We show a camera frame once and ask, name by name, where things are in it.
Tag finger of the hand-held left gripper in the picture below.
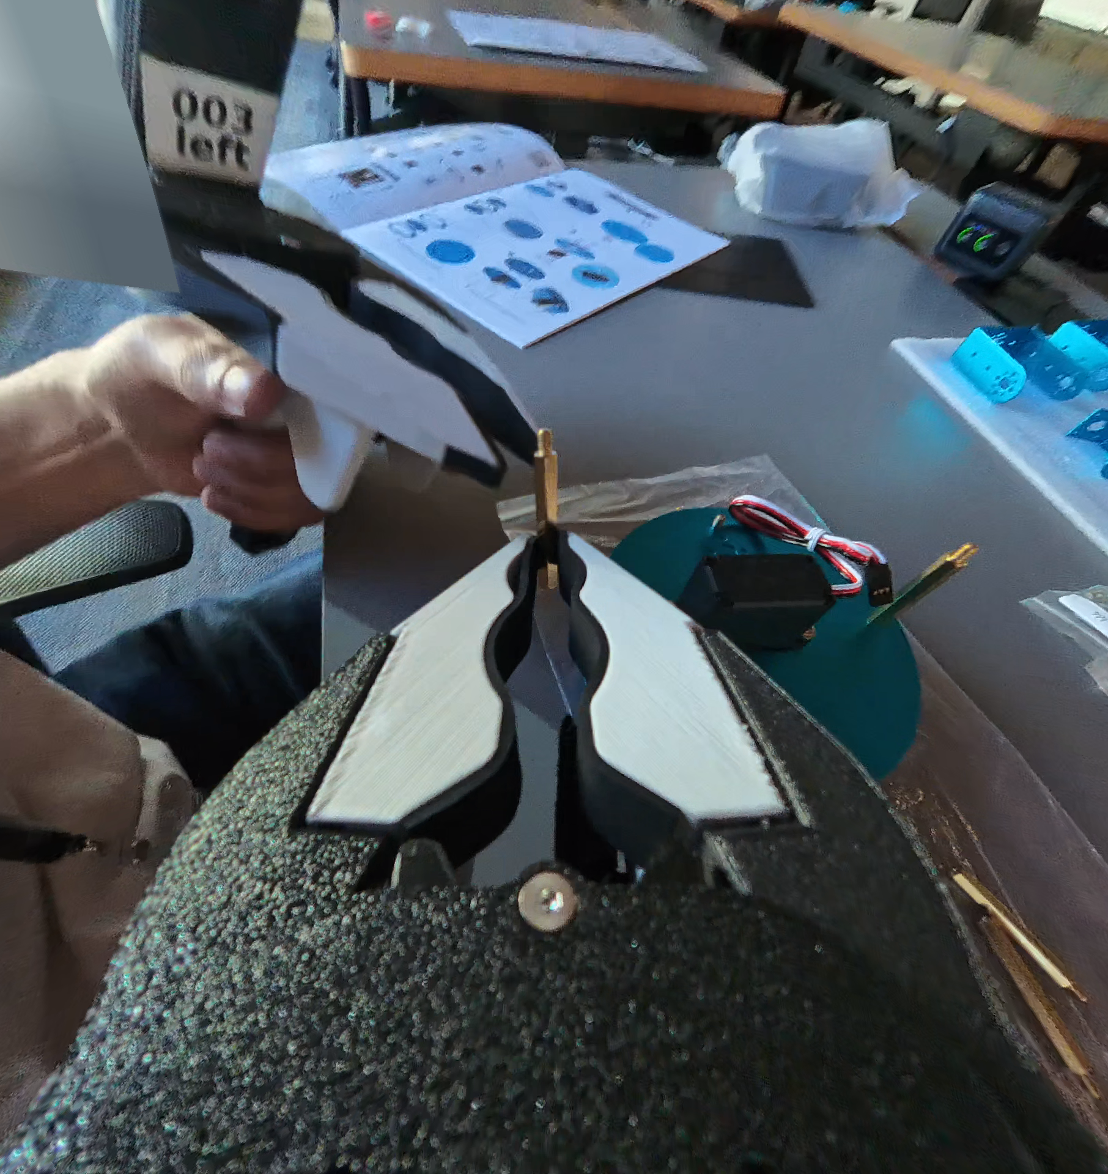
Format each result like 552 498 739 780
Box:
200 249 508 489
354 278 538 470

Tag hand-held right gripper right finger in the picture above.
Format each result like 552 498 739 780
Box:
557 532 794 833

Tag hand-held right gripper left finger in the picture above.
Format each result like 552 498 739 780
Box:
305 534 533 836

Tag blue round turntable base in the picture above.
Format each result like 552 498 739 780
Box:
609 507 924 782

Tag brass standoff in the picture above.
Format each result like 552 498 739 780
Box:
533 428 563 590
868 542 979 627
951 872 1088 1003
980 918 1103 1099

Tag grey desk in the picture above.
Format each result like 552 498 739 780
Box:
320 161 1108 1174

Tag person's left hand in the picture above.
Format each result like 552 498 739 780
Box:
81 311 328 544

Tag instruction booklet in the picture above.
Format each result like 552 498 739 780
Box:
260 124 731 350

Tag person's dark trousers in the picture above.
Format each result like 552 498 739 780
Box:
49 550 325 790

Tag grey chair armrest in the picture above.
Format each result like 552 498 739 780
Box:
0 499 194 618

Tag black flat plate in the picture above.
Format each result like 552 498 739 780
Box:
658 234 817 310

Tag clear plastic bag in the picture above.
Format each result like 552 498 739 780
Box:
496 454 1108 1174

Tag white wrapped foam block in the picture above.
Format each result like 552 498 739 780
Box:
718 117 921 229

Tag person's white shirt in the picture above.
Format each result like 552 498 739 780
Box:
0 633 197 1166

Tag pile of small screw bags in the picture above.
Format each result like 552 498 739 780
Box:
1020 587 1108 726

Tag white foam tray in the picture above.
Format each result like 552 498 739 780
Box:
891 331 1108 588

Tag small black device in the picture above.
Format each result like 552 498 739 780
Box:
934 181 1050 281

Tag red white servo cable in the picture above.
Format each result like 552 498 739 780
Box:
726 495 894 606

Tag black lanyard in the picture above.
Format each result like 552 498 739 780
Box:
0 814 100 865

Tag large blue U bracket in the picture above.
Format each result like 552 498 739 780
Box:
951 326 1054 405

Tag blue metal bracket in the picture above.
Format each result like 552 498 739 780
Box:
1049 319 1108 396

